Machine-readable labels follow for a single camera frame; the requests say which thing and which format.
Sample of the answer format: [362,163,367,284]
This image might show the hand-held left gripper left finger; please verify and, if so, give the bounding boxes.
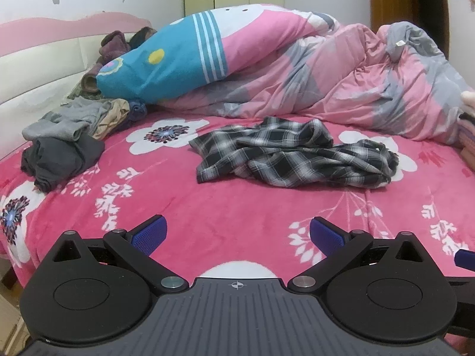
[52,214,190,293]

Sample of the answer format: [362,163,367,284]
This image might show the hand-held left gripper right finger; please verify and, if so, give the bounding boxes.
[287,216,425,293]

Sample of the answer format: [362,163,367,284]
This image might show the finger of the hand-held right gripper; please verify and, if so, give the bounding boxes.
[454,248,475,270]

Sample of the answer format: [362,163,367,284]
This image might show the black white plaid pants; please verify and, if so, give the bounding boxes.
[189,116,399,190]

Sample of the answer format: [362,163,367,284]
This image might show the stack of folded clothes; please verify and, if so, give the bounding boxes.
[459,90,475,164]

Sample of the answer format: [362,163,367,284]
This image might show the pink floral blanket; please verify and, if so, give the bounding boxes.
[0,113,475,344]

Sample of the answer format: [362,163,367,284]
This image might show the dark grey garment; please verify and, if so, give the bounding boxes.
[20,133,106,193]

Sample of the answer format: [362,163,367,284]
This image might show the beige garment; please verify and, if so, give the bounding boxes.
[91,98,130,141]

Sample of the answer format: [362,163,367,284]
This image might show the navy blue garment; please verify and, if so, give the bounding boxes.
[119,98,148,132]

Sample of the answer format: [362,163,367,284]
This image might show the pink grey quilt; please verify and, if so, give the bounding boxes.
[148,7,475,147]

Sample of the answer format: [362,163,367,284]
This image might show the olive patterned cloth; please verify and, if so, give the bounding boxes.
[67,81,98,101]

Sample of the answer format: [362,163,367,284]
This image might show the brown garment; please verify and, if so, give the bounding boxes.
[82,63,104,99]

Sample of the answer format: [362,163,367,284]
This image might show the teal pink striped duvet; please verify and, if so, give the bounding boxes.
[96,4,340,104]

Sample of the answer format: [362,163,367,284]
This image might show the maroon garment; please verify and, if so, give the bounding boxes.
[98,30,131,62]

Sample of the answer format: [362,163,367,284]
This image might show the white pink headboard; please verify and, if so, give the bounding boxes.
[0,11,153,160]

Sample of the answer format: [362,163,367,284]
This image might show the dark teal garment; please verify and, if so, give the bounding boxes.
[130,26,154,49]

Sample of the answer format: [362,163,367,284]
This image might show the wooden door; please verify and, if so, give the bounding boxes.
[368,0,451,60]

